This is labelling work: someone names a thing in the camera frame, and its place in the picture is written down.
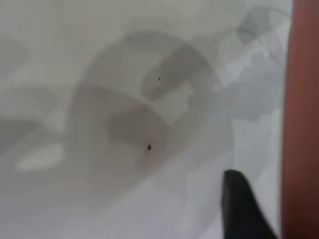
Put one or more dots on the pink round plate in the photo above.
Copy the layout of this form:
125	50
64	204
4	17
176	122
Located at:
302	119

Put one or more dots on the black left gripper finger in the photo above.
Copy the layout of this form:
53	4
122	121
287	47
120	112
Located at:
239	209

